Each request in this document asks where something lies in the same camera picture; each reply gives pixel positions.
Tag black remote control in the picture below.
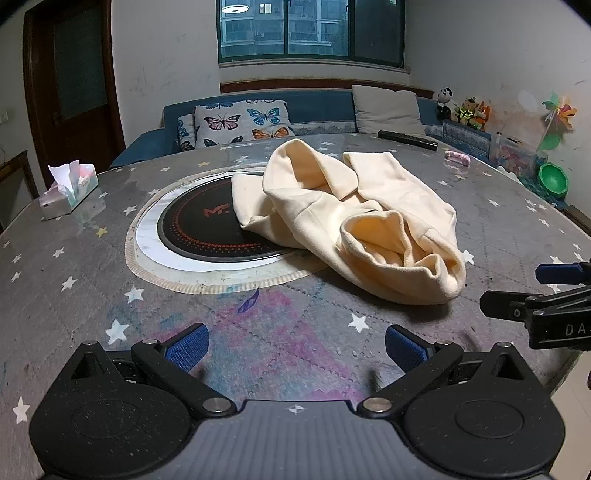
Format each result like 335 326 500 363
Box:
377 130 439 151

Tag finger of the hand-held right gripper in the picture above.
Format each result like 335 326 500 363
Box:
535 261 591 285
479 283 591 325

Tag grey pillow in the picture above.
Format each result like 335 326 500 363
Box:
351 84 426 136

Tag colourful pinwheel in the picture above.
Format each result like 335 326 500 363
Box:
537 91 578 153

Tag green plastic bowl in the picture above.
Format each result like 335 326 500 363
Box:
538 162 570 199

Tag white marble cooktop ring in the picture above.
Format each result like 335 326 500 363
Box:
135 177 326 274

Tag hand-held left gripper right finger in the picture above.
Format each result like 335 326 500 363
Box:
357 324 528 419

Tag window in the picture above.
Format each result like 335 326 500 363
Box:
216 0 407 69

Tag orange plush toy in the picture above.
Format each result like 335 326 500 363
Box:
472 100 492 133

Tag tissue box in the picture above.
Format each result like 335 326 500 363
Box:
39 160 99 221

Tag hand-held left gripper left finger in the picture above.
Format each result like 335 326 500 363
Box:
68 323 235 419

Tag large butterfly-print pillow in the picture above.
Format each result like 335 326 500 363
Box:
193 99 296 149

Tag clear toy box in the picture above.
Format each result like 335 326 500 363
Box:
488 133 547 182

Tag cream fleece garment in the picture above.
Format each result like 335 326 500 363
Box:
230 137 467 306

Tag grey star-print tablecloth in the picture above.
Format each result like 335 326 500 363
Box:
0 131 591 480

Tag small butterfly-print pillow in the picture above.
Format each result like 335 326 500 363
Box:
177 113 197 152

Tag blue sofa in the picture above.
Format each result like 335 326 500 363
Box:
109 89 493 169

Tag black round induction cooktop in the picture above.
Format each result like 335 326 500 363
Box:
157 187 289 263

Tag dark wooden door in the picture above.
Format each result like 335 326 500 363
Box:
22 0 126 188

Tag wooden chair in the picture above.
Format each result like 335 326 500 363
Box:
0 149 40 232

